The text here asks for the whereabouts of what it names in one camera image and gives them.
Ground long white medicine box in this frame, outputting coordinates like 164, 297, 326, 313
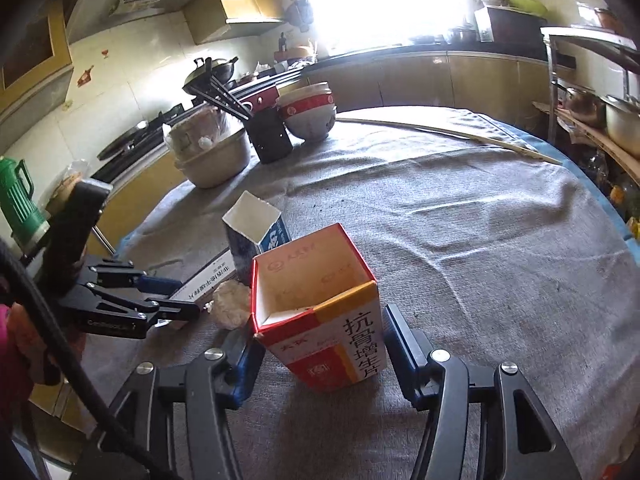
169, 248, 236, 309

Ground white tissue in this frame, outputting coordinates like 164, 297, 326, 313
205, 280, 250, 330

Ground blue white small carton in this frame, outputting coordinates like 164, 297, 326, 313
222, 191, 291, 286

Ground red orange medicine box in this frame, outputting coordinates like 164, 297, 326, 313
250, 223, 387, 392

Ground metal kitchen shelf rack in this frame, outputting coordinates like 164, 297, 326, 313
531, 24, 640, 187

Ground person's left hand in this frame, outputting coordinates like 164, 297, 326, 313
6, 302, 58, 384

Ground green thermos jug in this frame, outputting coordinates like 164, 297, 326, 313
0, 156, 49, 254

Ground cream stacked bowls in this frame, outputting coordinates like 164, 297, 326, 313
163, 105, 250, 188

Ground black chopstick holder cup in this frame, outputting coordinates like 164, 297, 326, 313
245, 107, 293, 165

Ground black wok on stove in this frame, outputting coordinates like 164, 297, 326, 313
182, 56, 239, 94

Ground white red striped bowl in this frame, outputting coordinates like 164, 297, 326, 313
276, 81, 337, 142

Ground steel cooking pot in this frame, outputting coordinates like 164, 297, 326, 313
602, 94, 640, 158

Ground yellow lower cabinets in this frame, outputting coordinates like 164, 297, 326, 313
98, 52, 549, 247

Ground microwave oven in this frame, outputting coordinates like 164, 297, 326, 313
474, 6, 547, 46

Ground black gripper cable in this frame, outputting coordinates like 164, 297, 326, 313
0, 238, 181, 480

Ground yellow wall cabinet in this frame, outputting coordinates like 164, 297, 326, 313
1, 0, 73, 113

